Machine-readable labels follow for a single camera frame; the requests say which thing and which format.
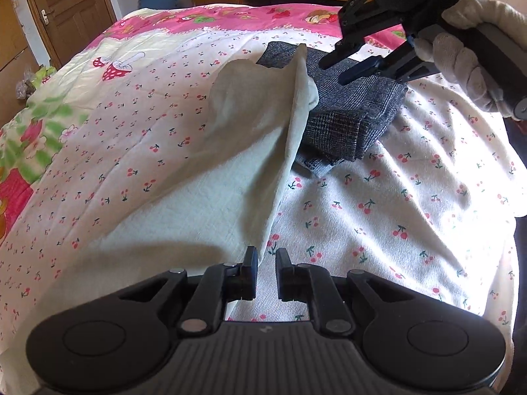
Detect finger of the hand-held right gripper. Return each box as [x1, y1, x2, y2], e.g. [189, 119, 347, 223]
[319, 0, 390, 70]
[338, 43, 439, 87]

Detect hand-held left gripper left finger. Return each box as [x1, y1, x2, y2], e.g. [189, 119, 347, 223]
[117, 246, 259, 336]

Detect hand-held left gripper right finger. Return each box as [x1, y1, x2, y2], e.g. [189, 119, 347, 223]
[276, 248, 416, 336]

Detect grey plaid pants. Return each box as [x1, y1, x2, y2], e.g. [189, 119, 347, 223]
[255, 41, 409, 178]

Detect cream pants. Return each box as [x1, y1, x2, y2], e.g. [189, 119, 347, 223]
[41, 43, 320, 322]

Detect person's right hand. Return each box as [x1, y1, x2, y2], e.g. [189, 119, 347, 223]
[414, 0, 527, 116]

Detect cherry printed blanket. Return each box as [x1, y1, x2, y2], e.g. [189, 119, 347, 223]
[0, 2, 527, 379]

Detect wooden door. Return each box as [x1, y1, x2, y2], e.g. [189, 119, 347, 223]
[20, 0, 119, 69]

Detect green plastic bag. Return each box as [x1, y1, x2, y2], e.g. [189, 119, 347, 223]
[32, 65, 57, 89]

